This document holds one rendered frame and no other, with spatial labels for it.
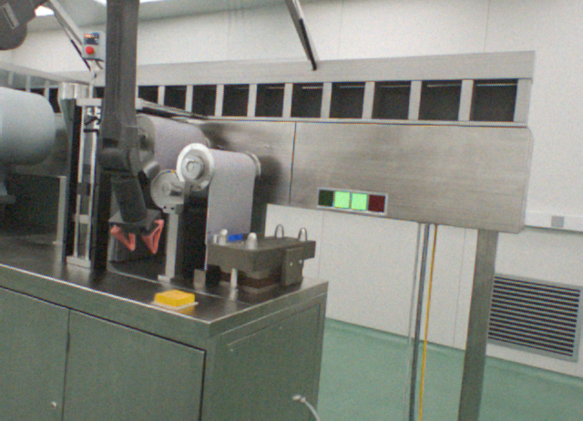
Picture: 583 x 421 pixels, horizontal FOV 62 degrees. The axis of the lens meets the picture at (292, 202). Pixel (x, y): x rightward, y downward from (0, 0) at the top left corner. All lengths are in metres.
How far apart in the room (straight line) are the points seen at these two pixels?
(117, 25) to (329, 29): 3.47
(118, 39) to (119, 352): 0.80
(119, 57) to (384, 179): 0.89
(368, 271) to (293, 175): 2.49
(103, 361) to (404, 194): 1.00
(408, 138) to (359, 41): 2.80
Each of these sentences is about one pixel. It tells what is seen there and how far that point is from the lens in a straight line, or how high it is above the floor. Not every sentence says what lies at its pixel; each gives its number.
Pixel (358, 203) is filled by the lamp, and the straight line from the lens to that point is 1.60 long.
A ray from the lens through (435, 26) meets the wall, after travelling 4.14.
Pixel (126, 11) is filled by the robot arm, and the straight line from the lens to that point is 1.09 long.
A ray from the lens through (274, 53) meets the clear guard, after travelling 1.83.
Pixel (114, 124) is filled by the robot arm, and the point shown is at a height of 1.32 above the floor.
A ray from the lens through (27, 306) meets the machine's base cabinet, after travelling 1.71.
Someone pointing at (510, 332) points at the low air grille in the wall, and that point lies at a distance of 3.94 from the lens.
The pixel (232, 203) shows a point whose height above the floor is 1.14.
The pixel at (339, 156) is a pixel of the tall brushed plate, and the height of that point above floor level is 1.33.
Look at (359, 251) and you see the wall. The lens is 4.12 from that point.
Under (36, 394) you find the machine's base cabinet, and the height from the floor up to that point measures 0.53.
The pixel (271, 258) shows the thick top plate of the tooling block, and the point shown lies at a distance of 1.45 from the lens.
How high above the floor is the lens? 1.25
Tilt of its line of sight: 3 degrees down
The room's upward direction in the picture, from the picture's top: 5 degrees clockwise
